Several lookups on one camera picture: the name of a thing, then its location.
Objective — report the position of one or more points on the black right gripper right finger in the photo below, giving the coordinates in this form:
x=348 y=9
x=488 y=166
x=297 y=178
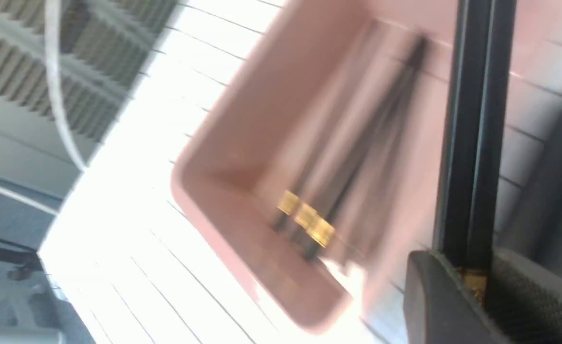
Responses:
x=524 y=299

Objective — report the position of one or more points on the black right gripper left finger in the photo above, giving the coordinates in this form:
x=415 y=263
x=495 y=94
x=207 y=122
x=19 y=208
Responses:
x=439 y=309

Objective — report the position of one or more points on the black chopstick in bin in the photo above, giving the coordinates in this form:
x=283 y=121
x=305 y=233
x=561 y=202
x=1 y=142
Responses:
x=305 y=214
x=351 y=77
x=386 y=126

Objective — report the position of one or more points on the pink plastic bin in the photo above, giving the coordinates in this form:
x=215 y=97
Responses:
x=230 y=178

